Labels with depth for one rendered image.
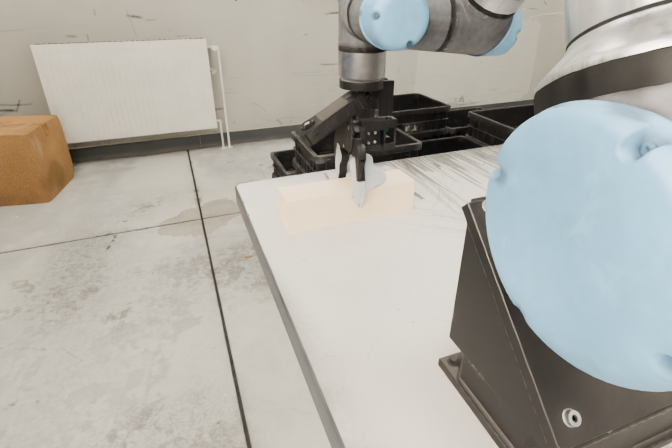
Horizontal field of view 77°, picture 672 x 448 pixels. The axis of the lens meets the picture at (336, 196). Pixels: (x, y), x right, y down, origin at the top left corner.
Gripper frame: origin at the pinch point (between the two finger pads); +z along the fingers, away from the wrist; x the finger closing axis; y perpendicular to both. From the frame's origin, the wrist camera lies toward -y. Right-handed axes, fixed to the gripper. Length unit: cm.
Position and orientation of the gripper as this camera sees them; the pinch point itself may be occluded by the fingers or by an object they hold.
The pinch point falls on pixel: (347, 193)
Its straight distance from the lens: 75.6
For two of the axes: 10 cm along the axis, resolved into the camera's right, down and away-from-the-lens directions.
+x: -3.6, -4.1, 8.4
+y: 9.3, -1.6, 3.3
